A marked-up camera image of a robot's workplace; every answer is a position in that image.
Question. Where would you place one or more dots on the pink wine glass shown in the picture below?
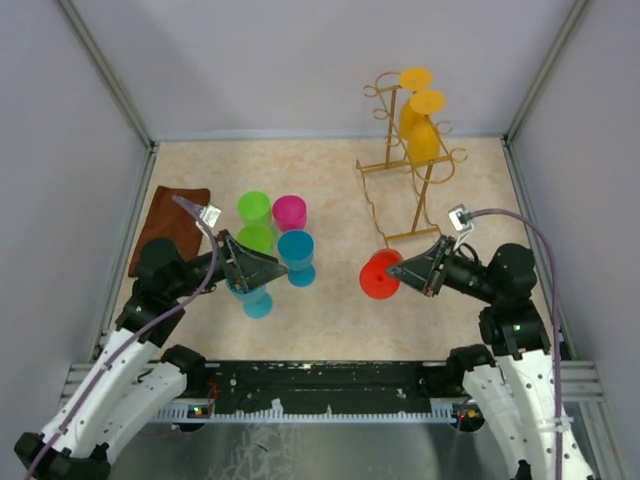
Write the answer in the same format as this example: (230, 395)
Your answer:
(290, 213)

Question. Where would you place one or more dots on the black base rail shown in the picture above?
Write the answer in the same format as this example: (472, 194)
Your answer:
(324, 392)

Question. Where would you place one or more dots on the yellow wine glass front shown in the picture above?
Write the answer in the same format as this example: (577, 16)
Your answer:
(423, 141)

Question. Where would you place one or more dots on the green wine glass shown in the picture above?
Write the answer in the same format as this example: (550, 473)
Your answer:
(257, 237)
(254, 207)

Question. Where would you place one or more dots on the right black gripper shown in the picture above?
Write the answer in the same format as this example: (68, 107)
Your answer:
(423, 271)

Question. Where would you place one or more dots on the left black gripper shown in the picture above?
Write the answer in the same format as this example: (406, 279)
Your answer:
(250, 268)

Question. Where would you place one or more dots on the brown folded cloth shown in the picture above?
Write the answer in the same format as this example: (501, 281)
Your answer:
(167, 219)

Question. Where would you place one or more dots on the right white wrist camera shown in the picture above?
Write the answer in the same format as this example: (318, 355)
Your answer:
(463, 223)

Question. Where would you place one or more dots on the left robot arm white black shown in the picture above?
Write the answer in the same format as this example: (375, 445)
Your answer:
(135, 376)

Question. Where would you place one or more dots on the blue wine glass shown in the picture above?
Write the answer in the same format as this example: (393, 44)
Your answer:
(256, 303)
(296, 248)

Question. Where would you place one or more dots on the red wine glass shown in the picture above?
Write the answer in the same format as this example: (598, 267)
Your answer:
(373, 279)

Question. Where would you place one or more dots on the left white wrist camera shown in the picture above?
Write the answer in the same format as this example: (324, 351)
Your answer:
(209, 216)

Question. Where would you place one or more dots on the gold wire glass rack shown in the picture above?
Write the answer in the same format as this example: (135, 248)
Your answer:
(393, 90)

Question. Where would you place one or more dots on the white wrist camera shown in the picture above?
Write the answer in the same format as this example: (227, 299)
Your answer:
(463, 223)
(209, 216)

